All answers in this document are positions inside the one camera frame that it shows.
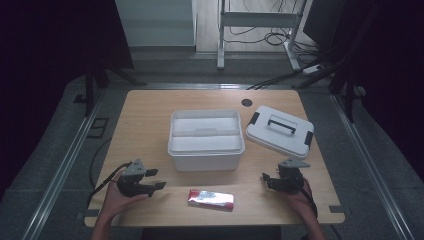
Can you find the dark curtain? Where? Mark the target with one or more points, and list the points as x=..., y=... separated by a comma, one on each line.
x=50, y=50
x=393, y=66

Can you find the white power strip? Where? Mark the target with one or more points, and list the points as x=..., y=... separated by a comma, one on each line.
x=312, y=69

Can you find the person's right hand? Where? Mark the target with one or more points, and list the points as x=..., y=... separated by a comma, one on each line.
x=300, y=201

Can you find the black tripod stand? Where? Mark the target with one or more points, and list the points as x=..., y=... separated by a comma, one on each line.
x=348, y=96
x=89, y=90

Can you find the dark monitor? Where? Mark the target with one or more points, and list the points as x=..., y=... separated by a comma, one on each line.
x=323, y=23

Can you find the white cabinet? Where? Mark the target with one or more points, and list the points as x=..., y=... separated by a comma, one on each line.
x=156, y=23

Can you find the person's left hand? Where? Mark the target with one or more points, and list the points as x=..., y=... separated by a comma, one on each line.
x=115, y=200

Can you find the black round table grommet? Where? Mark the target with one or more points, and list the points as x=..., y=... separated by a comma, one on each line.
x=246, y=102

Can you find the white metal stand frame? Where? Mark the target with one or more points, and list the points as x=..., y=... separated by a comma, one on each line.
x=256, y=20

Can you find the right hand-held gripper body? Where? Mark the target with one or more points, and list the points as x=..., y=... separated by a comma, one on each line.
x=289, y=178

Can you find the white tray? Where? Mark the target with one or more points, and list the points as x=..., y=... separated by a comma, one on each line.
x=206, y=141

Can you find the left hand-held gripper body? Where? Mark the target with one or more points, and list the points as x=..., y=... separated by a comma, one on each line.
x=130, y=184

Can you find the metal floor rail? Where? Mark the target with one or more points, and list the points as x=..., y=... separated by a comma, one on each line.
x=60, y=173
x=370, y=166

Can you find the white plastic storage box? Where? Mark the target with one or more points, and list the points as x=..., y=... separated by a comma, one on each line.
x=206, y=161

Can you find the red and white packet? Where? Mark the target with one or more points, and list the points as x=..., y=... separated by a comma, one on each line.
x=210, y=199

